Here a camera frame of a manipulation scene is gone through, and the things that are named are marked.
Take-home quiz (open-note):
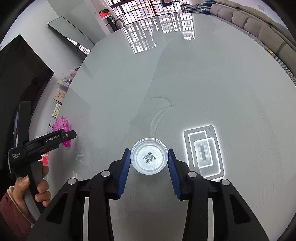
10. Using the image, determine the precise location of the pink plastic shuttlecock skirt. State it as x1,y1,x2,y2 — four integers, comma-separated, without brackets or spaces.
52,116,71,148

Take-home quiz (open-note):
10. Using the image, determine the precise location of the white round plastic lid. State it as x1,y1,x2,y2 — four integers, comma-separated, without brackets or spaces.
130,138,168,175

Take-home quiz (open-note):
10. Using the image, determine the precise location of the red plastic bag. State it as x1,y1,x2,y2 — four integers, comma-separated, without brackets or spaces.
41,152,49,166

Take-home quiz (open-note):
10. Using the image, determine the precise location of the maroon left sleeve forearm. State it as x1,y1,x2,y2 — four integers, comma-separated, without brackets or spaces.
1,186,34,240

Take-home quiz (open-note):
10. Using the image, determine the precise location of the person's left hand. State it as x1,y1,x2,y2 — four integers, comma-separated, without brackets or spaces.
7,165,52,208

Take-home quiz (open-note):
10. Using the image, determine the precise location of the photo of man in black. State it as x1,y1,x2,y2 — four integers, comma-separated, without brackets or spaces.
47,118,57,133

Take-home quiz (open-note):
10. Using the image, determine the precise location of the pink plush toy on shelf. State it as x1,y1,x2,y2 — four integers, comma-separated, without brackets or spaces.
69,68,79,77

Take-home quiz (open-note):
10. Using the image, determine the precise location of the tall leaning mirror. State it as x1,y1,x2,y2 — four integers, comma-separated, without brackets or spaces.
47,16,95,60

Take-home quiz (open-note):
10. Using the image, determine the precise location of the round fan by window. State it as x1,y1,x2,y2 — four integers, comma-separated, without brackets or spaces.
115,19,125,30

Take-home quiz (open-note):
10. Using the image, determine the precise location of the black balcony window grille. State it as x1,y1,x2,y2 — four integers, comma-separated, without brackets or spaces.
107,0,190,24

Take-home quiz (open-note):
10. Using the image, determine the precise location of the patterned blanket on sofa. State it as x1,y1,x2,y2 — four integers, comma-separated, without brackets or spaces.
181,1,215,15

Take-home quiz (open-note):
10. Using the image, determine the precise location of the grey sectional sofa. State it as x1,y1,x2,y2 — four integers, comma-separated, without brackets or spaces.
210,1,295,75

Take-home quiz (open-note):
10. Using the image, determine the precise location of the yellow collage photo frame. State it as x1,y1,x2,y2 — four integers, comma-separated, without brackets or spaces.
52,103,61,118

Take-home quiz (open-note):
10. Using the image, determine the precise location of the beige baby photo frame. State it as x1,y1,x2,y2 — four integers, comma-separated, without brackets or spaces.
53,89,66,103

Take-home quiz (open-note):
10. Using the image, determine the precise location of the photo frame woman portrait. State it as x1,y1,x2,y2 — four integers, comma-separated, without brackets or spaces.
57,73,73,87

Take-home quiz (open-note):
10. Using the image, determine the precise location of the black wall television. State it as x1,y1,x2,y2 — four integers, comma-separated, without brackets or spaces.
0,35,54,165

